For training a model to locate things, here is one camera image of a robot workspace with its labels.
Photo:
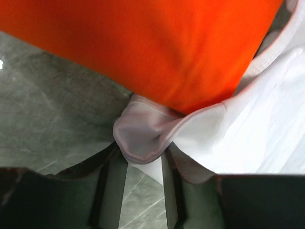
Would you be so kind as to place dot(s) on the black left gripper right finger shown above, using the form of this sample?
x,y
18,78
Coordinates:
x,y
197,198

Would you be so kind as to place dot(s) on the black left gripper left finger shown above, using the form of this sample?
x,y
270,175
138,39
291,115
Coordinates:
x,y
87,195

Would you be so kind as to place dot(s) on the white t shirt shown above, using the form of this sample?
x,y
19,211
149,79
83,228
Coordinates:
x,y
260,130

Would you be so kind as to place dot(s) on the folded orange t shirt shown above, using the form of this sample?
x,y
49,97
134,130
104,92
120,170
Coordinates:
x,y
183,54

